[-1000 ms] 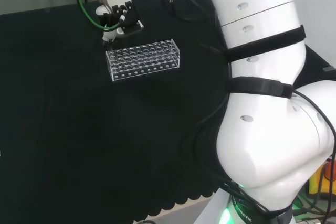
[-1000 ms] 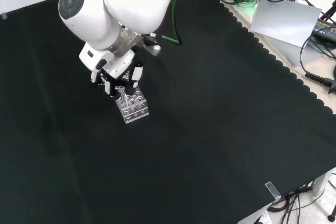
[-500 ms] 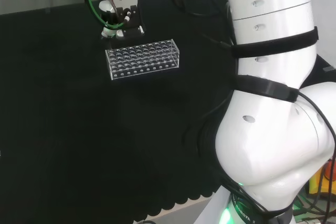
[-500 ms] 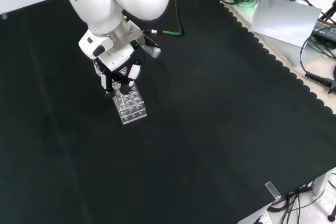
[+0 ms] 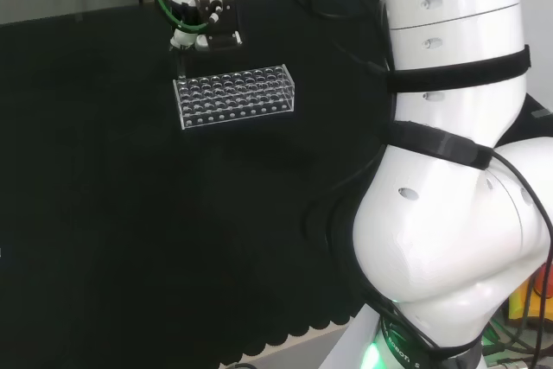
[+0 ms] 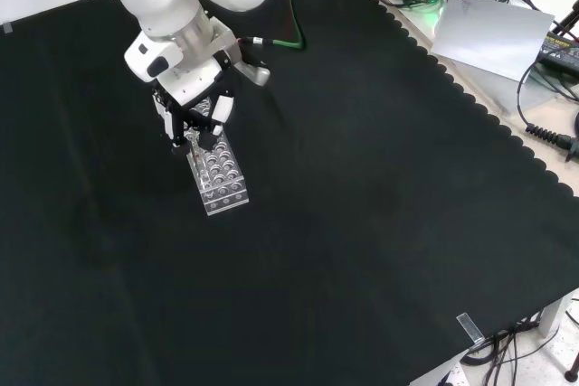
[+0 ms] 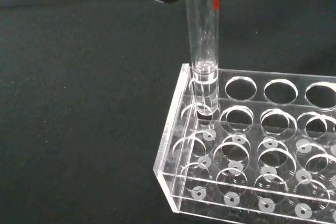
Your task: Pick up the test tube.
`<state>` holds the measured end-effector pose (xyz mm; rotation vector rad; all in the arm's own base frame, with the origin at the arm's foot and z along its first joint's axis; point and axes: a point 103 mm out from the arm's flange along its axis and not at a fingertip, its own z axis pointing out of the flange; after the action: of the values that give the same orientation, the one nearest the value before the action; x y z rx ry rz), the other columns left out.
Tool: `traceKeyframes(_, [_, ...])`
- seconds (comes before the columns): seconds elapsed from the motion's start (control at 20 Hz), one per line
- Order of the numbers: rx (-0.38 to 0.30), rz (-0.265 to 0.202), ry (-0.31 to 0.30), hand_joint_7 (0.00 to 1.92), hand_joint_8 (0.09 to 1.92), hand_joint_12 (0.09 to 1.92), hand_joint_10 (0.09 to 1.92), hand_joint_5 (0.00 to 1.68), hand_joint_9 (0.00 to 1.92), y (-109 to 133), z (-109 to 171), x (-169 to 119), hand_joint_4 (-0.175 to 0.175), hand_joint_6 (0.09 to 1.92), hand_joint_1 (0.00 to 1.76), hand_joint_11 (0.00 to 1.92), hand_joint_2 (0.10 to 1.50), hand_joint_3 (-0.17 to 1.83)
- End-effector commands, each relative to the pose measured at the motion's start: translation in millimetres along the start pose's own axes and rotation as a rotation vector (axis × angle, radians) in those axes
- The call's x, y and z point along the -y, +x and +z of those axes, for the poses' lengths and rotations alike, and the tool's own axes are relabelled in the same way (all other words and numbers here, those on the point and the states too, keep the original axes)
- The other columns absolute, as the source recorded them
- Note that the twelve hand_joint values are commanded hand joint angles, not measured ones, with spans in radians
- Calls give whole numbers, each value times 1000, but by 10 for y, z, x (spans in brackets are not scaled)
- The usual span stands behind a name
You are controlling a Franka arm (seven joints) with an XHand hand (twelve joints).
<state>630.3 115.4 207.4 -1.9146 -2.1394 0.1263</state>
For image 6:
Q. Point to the clear plastic test tube rack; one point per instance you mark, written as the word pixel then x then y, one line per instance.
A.
pixel 224 178

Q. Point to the grey tape piece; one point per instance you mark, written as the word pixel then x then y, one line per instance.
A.
pixel 7 27

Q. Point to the black bench cloth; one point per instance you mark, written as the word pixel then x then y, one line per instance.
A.
pixel 316 223

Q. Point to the pale board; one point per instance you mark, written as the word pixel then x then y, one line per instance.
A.
pixel 488 33

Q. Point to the white bench leg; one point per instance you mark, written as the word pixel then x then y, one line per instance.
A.
pixel 554 313

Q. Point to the clear plastic cloth clip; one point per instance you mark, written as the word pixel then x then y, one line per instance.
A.
pixel 469 328

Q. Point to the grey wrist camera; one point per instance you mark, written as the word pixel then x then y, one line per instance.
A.
pixel 255 73

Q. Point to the black tripod leg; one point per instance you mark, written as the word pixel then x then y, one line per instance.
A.
pixel 572 350

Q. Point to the black power adapter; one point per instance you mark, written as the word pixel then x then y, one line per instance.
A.
pixel 561 49

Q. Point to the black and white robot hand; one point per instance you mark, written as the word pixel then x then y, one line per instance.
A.
pixel 190 83

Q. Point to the clear glass test tube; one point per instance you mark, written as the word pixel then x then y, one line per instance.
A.
pixel 196 157

